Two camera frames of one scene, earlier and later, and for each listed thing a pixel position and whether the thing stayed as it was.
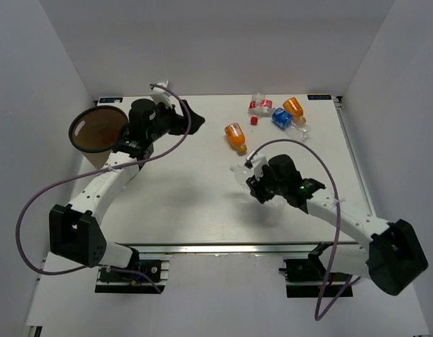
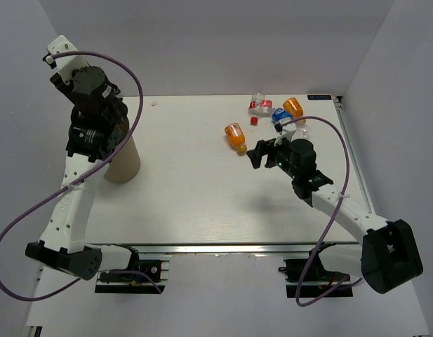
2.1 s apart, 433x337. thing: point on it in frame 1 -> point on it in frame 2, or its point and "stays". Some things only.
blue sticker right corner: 319,97 stays
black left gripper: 180,123 -> 58,83
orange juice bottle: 236,137 stays
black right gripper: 256,187 -> 262,149
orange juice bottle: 293,105 stays
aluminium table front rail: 224,248 stays
